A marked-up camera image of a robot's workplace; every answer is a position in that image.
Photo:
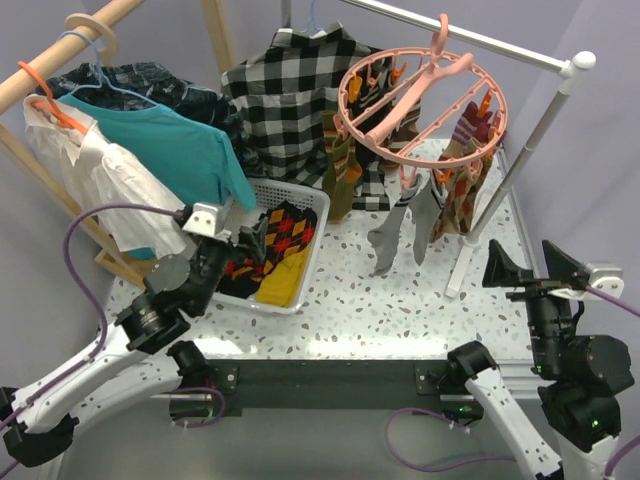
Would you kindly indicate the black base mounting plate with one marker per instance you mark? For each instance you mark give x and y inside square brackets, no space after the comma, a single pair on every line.
[334,385]

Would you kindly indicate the teal cloth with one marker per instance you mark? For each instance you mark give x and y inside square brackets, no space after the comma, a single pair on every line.
[196,162]

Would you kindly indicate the white rack foot bracket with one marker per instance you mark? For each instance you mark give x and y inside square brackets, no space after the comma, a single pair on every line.
[468,245]

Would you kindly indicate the orange clothes hanger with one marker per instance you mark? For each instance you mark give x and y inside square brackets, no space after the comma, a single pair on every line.
[50,105]

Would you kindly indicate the black white checked shirt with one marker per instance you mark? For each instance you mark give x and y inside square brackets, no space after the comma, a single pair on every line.
[282,93]

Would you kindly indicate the pink round clip hanger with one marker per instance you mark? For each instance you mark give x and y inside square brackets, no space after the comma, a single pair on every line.
[392,101]

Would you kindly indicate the dark patterned garment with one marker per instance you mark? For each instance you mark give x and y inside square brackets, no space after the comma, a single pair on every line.
[154,81]

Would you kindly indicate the black red yellow argyle sock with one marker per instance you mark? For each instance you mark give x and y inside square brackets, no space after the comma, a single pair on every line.
[290,230]

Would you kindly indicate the metal clothes rail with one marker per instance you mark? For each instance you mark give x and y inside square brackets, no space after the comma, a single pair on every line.
[571,71]

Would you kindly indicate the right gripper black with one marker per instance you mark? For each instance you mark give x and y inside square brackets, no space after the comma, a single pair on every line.
[500,268]

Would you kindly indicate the light blue hanger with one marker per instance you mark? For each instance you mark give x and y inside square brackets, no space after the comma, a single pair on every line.
[103,79]

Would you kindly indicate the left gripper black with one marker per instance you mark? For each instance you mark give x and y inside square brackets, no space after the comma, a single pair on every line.
[255,239]

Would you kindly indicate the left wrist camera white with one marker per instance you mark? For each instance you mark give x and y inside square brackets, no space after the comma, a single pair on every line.
[207,220]

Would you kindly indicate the white laundry basket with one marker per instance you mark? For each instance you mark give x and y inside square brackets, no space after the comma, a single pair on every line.
[269,194]

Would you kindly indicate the olive striped hanging sock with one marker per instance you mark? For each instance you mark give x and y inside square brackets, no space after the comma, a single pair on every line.
[343,170]

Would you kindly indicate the white ruffled blouse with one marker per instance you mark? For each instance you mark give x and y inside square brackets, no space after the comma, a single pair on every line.
[96,172]

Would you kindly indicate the wooden clothes rail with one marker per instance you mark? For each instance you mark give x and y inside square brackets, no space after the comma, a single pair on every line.
[59,54]

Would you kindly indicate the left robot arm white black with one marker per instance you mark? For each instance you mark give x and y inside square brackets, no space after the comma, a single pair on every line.
[37,421]

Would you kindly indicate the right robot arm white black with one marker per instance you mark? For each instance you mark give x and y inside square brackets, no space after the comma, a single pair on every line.
[582,373]

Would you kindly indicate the grey yellow sock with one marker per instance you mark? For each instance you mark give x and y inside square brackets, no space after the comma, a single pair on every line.
[425,208]

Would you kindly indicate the argyle orange brown sock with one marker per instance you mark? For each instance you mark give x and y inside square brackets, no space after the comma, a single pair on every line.
[457,214]

